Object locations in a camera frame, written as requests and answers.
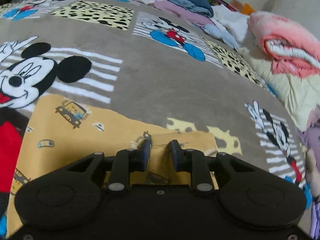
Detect pink white quilt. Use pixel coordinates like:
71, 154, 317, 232
247, 11, 320, 79

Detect cartoon printed blanket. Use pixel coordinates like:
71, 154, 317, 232
0, 0, 313, 238

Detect purple garment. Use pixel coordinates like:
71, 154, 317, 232
296, 120, 320, 155

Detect white cloth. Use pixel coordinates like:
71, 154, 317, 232
212, 5, 250, 43

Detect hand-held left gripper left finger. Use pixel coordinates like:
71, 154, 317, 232
66, 137, 152, 196

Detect yellow printed pants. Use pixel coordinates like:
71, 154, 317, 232
5, 94, 218, 239

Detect cream quilt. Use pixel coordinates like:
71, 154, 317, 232
237, 47, 320, 132

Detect person's purple clothing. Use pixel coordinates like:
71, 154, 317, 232
309, 197, 320, 238

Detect light blue cloth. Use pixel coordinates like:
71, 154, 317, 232
204, 24, 240, 49

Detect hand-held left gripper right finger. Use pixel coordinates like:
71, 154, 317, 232
169, 139, 253, 196

